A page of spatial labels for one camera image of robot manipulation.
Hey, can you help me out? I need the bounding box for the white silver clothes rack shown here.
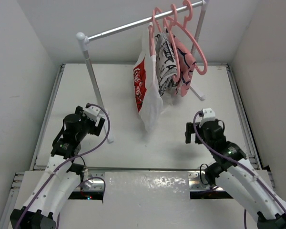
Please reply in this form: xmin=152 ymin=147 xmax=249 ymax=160
xmin=75 ymin=0 xmax=207 ymax=144

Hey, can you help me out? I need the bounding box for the pink hanger holding print shirt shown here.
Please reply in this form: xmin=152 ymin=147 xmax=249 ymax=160
xmin=152 ymin=7 xmax=181 ymax=83

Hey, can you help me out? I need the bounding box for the pink print shirt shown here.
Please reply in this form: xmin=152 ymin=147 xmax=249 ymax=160
xmin=174 ymin=36 xmax=196 ymax=97

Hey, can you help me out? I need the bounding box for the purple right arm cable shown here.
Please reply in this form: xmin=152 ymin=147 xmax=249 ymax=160
xmin=193 ymin=110 xmax=286 ymax=229

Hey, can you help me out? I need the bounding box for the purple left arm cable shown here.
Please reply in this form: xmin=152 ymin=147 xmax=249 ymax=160
xmin=14 ymin=104 xmax=111 ymax=229

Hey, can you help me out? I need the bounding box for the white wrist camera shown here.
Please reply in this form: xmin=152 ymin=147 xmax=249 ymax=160
xmin=199 ymin=108 xmax=216 ymax=127
xmin=83 ymin=105 xmax=104 ymax=128

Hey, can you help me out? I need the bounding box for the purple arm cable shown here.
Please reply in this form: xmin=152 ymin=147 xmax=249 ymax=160
xmin=14 ymin=104 xmax=111 ymax=229
xmin=193 ymin=110 xmax=286 ymax=229

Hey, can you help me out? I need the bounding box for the silver front mounting rail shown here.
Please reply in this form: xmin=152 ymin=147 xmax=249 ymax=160
xmin=13 ymin=167 xmax=275 ymax=191

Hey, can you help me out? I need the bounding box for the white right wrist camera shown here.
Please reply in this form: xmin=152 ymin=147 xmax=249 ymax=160
xmin=199 ymin=108 xmax=216 ymax=127

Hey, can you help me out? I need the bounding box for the white red print t-shirt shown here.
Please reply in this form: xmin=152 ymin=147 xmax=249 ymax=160
xmin=133 ymin=28 xmax=163 ymax=132

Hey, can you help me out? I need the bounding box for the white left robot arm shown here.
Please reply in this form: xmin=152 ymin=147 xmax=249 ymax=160
xmin=10 ymin=104 xmax=110 ymax=229

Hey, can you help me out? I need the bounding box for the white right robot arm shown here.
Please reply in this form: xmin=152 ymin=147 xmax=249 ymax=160
xmin=185 ymin=119 xmax=286 ymax=229

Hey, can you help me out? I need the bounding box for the black white print shirt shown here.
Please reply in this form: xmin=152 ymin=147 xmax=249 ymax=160
xmin=154 ymin=32 xmax=178 ymax=97

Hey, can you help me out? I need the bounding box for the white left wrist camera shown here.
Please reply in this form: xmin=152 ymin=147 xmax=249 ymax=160
xmin=83 ymin=105 xmax=104 ymax=128

